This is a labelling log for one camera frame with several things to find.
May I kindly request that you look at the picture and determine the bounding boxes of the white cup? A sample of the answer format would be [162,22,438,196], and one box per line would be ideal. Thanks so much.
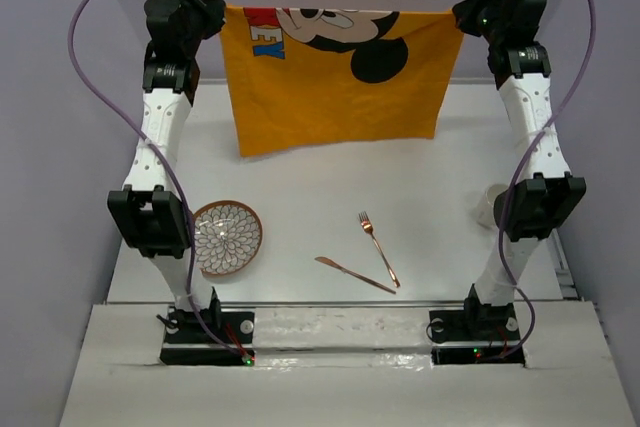
[473,183,507,229]

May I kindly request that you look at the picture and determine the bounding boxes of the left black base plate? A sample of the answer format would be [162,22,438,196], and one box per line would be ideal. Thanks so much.
[156,309,256,367]

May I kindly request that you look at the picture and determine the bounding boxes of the copper fork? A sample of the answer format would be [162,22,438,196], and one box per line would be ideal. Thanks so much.
[358,212,401,288]

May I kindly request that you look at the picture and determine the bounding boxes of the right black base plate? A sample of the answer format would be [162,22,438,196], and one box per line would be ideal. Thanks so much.
[425,307,526,366]

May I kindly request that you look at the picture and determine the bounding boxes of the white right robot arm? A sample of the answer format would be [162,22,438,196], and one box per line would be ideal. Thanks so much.
[452,0,586,339]

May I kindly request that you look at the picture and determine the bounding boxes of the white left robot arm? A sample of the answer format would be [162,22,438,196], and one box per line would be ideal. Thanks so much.
[107,0,225,342]

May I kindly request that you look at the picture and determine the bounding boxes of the floral patterned ceramic plate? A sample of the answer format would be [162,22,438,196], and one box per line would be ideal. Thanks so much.
[193,200,263,277]

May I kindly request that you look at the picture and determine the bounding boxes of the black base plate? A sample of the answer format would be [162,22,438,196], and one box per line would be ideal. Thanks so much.
[425,307,526,366]
[156,309,256,367]

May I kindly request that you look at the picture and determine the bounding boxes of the copper knife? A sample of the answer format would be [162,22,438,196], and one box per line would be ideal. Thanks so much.
[314,256,396,295]

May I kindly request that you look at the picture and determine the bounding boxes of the orange cartoon mouse cloth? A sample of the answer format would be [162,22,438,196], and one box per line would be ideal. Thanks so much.
[220,6,462,157]

